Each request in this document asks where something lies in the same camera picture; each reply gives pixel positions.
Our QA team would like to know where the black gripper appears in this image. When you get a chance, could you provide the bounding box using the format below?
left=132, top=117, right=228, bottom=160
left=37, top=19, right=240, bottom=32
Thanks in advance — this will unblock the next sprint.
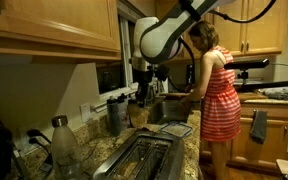
left=133, top=68, right=154, bottom=108

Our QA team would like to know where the bread slice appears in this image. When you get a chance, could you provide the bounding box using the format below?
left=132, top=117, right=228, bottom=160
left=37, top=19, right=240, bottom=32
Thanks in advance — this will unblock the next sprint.
left=121, top=161, right=139, bottom=178
left=127, top=103, right=151, bottom=129

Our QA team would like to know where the stainless steel toaster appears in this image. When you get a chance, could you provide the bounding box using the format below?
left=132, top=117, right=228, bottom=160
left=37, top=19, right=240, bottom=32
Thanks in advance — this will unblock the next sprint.
left=92, top=128, right=186, bottom=180

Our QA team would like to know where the white bottle with black cap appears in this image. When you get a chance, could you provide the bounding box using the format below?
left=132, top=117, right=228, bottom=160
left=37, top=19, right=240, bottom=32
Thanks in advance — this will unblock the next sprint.
left=117, top=93, right=130, bottom=126

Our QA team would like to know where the kitchen window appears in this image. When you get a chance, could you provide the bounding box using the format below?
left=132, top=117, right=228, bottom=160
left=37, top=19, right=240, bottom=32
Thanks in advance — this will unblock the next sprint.
left=95, top=1, right=152, bottom=101

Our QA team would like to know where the wooden cutting board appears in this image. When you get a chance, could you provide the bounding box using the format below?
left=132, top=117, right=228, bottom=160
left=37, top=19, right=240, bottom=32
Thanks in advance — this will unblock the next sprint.
left=159, top=91, right=202, bottom=98

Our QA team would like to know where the grey water bottle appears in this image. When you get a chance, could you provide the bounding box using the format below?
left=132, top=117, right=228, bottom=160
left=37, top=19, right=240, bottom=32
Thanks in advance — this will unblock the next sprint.
left=106, top=95, right=122, bottom=138

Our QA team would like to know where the black soda maker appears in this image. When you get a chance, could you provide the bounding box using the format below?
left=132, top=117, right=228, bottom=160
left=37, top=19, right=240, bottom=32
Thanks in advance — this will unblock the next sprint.
left=185, top=63, right=196, bottom=87

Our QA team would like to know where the person in red striped dress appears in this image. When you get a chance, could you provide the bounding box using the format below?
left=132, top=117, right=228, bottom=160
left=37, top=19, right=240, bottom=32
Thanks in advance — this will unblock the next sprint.
left=179, top=20, right=242, bottom=180

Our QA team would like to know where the clear bottle with metal cap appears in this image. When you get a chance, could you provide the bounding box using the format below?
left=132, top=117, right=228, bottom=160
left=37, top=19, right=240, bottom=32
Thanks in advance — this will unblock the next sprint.
left=50, top=114, right=85, bottom=180

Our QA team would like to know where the black power plug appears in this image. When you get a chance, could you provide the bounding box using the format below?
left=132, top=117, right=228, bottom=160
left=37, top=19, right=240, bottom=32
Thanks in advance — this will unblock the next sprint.
left=26, top=129, right=52, bottom=145

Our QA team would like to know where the grey hanging towel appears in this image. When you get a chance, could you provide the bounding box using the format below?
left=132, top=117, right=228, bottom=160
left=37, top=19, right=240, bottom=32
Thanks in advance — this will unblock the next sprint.
left=249, top=109, right=269, bottom=145

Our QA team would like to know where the grey folded cloth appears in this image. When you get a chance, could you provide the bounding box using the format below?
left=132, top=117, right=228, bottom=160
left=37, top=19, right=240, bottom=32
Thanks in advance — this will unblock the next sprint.
left=263, top=87, right=288, bottom=102

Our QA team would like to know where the wooden base cabinet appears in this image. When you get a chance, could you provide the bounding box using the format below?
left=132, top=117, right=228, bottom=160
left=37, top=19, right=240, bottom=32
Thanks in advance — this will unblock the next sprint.
left=198, top=103, right=288, bottom=174

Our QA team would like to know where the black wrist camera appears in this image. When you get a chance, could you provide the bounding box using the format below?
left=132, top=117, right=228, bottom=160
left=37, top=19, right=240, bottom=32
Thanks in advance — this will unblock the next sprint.
left=154, top=64, right=171, bottom=82

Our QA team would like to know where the white wall switch plate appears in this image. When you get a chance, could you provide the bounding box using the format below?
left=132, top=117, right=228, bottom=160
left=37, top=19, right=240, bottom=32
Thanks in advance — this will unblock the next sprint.
left=79, top=102, right=92, bottom=124

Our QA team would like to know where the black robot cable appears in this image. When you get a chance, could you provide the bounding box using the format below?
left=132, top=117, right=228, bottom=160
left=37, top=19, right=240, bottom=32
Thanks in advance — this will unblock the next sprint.
left=168, top=0, right=277, bottom=94

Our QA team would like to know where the wooden wall cabinet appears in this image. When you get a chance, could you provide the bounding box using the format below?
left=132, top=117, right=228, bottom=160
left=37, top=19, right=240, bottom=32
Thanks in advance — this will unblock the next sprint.
left=155, top=0, right=207, bottom=64
left=0, top=0, right=122, bottom=64
left=212, top=0, right=288, bottom=58

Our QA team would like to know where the black stereo camera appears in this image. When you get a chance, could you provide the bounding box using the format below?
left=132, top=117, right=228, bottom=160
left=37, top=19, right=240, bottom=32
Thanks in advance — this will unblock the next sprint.
left=223, top=59, right=271, bottom=81

